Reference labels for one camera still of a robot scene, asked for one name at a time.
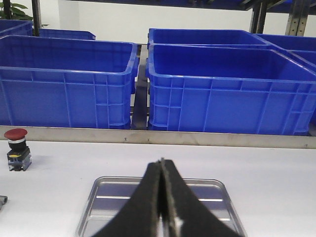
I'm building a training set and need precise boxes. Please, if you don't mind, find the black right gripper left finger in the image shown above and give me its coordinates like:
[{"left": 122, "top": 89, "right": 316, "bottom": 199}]
[{"left": 94, "top": 161, "right": 161, "bottom": 237}]

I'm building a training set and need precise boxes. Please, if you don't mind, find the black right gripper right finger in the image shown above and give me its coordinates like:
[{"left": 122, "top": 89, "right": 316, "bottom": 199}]
[{"left": 160, "top": 159, "right": 239, "bottom": 237}]

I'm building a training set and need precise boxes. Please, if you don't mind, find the silver metal tray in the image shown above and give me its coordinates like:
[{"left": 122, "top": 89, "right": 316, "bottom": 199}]
[{"left": 75, "top": 176, "right": 247, "bottom": 237}]

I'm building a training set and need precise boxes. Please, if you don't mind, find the blue plastic crate right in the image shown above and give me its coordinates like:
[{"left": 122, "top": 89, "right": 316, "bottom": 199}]
[{"left": 146, "top": 44, "right": 316, "bottom": 135}]

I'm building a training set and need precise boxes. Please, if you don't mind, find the blue plastic crate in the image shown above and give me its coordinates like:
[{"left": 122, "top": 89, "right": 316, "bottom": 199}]
[
  {"left": 146, "top": 44, "right": 316, "bottom": 135},
  {"left": 0, "top": 36, "right": 139, "bottom": 129}
]

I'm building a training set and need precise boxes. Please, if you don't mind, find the red emergency stop button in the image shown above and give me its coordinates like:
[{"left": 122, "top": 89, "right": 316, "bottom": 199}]
[{"left": 4, "top": 128, "right": 32, "bottom": 171}]

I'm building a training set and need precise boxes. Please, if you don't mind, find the grey metal clamp block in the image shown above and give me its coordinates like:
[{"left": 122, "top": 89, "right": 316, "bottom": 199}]
[{"left": 0, "top": 195, "right": 8, "bottom": 210}]

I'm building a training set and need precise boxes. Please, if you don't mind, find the blue plastic crate centre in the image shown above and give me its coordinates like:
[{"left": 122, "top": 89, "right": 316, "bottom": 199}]
[{"left": 0, "top": 36, "right": 139, "bottom": 129}]

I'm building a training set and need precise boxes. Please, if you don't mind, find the blue crate behind right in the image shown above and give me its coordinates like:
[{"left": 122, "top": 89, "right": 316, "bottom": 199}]
[{"left": 147, "top": 28, "right": 271, "bottom": 49}]

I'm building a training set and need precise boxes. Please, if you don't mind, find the blue crate rear centre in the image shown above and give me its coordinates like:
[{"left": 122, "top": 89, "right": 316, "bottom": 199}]
[{"left": 39, "top": 29, "right": 96, "bottom": 40}]

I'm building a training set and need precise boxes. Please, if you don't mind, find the blue crate rear right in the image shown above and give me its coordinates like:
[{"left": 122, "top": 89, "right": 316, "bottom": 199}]
[{"left": 288, "top": 50, "right": 316, "bottom": 72}]

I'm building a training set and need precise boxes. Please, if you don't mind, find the blue crate far right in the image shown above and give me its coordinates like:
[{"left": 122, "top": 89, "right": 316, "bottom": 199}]
[{"left": 256, "top": 34, "right": 316, "bottom": 51}]

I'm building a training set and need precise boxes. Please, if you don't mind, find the blue crate far left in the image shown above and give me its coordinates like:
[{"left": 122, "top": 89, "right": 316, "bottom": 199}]
[{"left": 0, "top": 19, "right": 33, "bottom": 37}]

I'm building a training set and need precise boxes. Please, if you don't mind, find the green potted plant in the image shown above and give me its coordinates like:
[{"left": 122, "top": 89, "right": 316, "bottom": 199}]
[{"left": 0, "top": 0, "right": 34, "bottom": 21}]

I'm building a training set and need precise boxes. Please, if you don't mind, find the dark metal shelf frame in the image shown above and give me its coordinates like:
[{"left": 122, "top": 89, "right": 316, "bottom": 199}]
[{"left": 59, "top": 0, "right": 316, "bottom": 37}]

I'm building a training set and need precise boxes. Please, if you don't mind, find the black metal post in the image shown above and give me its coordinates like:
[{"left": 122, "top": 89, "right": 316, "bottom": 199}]
[{"left": 32, "top": 0, "right": 41, "bottom": 37}]

